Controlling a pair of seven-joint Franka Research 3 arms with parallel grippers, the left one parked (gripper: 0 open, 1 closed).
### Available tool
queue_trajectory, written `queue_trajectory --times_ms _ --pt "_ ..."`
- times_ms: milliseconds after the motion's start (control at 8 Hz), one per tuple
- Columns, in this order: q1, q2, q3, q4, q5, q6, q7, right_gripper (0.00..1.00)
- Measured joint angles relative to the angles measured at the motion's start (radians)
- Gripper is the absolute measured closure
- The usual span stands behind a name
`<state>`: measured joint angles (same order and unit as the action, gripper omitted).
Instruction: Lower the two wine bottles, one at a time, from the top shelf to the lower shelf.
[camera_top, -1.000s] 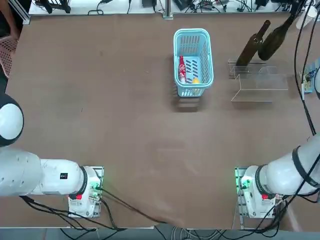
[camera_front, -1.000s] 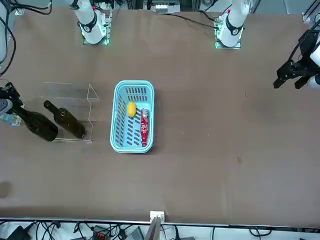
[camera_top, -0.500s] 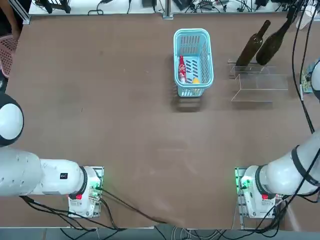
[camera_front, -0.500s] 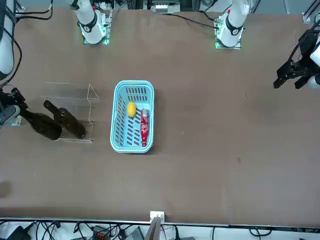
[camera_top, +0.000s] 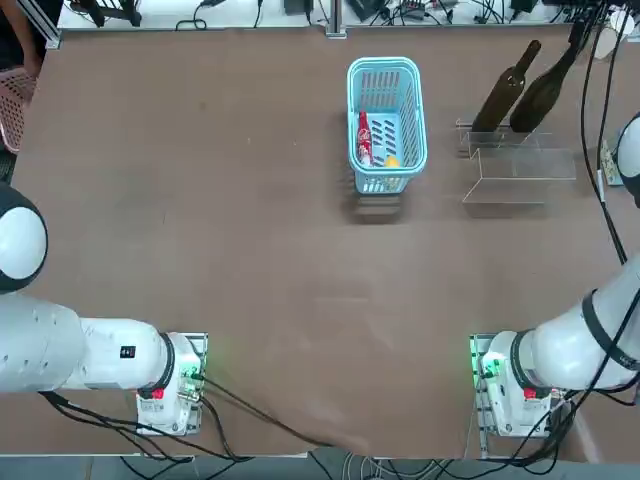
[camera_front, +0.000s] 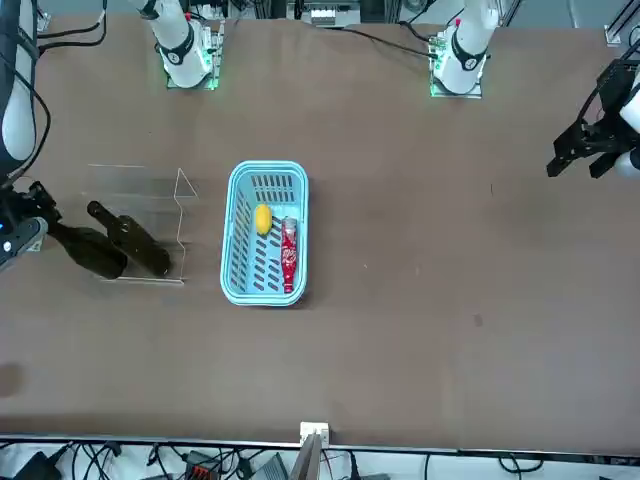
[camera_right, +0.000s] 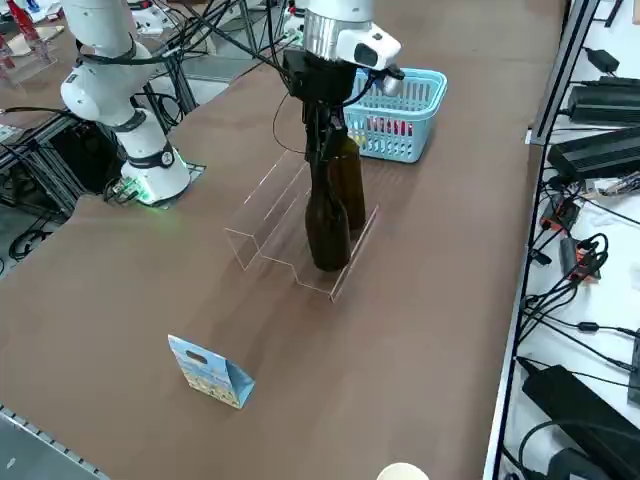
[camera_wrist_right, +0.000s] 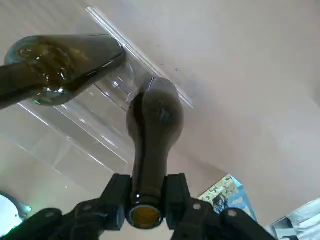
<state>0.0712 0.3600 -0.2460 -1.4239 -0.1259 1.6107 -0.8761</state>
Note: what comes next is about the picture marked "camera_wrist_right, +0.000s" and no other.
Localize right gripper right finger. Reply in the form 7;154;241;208
162;172;276;240

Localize clear acrylic stepped shelf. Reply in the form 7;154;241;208
0;7;195;176

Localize dark green wine bottle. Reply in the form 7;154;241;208
125;77;185;230
0;34;127;111

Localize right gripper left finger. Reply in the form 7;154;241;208
14;173;133;240

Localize blue yellow printed booklet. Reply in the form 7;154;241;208
198;173;258;223

